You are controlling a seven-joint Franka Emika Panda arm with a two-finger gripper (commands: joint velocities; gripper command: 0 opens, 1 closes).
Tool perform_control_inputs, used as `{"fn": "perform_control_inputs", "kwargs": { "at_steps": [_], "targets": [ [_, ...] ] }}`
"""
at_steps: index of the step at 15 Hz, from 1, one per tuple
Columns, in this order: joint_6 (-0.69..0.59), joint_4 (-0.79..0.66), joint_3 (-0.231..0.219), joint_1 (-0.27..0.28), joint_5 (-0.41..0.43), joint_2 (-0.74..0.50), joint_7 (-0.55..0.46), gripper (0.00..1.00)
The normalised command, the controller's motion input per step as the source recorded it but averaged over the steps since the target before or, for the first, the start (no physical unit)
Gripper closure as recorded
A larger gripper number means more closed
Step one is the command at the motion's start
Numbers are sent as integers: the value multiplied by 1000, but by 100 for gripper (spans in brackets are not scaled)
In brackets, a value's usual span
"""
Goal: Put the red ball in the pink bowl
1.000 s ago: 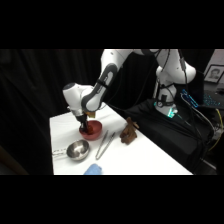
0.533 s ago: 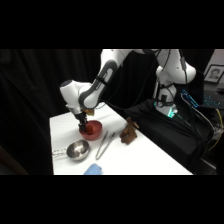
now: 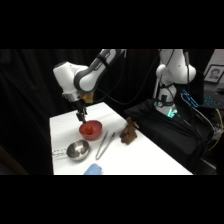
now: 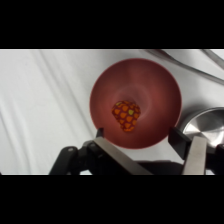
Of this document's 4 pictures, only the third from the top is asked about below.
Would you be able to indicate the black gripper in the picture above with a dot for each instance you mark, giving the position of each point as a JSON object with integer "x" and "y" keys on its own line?
{"x": 79, "y": 107}

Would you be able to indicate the red textured ball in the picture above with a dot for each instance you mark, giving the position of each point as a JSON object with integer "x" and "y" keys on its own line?
{"x": 89, "y": 128}

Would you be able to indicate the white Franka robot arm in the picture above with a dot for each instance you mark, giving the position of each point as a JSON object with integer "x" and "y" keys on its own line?
{"x": 85, "y": 78}

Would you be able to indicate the pink bowl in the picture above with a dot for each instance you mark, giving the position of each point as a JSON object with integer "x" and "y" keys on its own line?
{"x": 96, "y": 131}

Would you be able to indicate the metal tongs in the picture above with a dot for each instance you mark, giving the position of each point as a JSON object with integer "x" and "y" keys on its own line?
{"x": 102, "y": 147}

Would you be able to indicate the brown plush toy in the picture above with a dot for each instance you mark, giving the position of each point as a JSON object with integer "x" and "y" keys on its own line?
{"x": 129, "y": 132}

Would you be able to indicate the blue cloth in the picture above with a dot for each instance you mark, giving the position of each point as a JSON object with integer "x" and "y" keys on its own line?
{"x": 93, "y": 169}

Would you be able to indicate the black curtain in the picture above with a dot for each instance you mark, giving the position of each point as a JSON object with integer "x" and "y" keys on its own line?
{"x": 30, "y": 100}

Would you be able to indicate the black covered robot stand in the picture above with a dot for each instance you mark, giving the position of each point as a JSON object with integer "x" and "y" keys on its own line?
{"x": 160, "y": 131}

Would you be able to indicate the small green light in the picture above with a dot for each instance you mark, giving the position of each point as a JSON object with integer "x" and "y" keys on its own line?
{"x": 171, "y": 113}

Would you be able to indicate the blue lit device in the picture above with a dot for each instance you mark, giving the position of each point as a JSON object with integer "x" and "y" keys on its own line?
{"x": 189, "y": 99}

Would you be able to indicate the framed portrait picture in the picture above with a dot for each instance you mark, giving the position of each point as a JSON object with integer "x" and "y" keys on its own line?
{"x": 214, "y": 73}

